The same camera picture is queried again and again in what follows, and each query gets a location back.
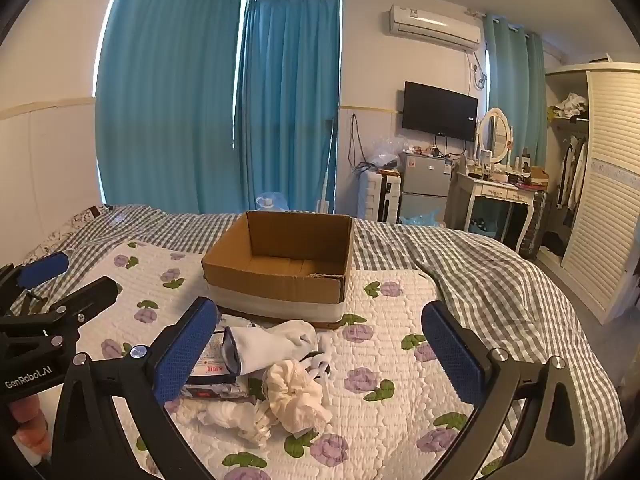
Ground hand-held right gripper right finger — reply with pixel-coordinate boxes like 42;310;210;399
421;301;592;480

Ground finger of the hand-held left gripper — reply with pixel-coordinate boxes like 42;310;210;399
44;276;122;349
0;252;71;306

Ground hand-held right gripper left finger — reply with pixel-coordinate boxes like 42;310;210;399
50;296;221;480

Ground white tissue packet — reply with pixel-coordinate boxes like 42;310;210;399
187;327;236;378

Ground dark packet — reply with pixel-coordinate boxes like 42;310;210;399
177;380;258;404

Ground white sock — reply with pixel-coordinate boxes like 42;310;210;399
222;320;321;376

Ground cardboard box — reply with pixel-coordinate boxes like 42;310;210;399
202;210;355;329

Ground small white lace cloth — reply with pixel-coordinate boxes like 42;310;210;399
300;352;331;379

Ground person's left hand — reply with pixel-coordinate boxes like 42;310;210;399
9;394;51;456

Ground black white printed cloth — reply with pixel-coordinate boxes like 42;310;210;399
65;205;108;231

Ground grey checked bedsheet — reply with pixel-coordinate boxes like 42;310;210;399
10;204;628;461

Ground floral quilted mat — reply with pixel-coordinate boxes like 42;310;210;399
45;240;506;480

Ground blue plastic bag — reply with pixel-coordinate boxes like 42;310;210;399
400;210;443;229

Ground dark checked suitcase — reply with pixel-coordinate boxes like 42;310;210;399
520;190;551;261

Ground white dressing table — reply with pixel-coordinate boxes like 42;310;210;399
447;170;546;256

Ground grey small fridge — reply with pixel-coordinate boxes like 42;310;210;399
398;152;453;223

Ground white suitcase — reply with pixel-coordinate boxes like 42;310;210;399
361;169;402;223

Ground wide teal curtain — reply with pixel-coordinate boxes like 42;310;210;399
95;0;246;216

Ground clear plastic bag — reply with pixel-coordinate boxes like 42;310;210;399
367;135;401;168

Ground hanging clothes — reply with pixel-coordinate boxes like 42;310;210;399
557;135;588;211

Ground white mop pole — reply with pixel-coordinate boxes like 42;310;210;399
316;117;337;213

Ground white oval mirror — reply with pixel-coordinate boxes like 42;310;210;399
477;106;515;165

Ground white louvred wardrobe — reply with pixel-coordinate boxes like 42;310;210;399
532;62;640;326

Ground folded clothes pile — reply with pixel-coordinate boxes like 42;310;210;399
547;92;588;121

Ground narrow teal curtain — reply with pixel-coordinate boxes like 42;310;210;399
482;12;548;161

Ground white air conditioner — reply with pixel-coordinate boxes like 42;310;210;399
387;5;482;52

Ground hanging black cable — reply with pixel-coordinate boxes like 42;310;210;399
347;112;368;176

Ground black wall television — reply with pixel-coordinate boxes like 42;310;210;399
401;81;479;143

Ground white air conditioner cable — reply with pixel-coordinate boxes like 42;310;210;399
467;50;488;91

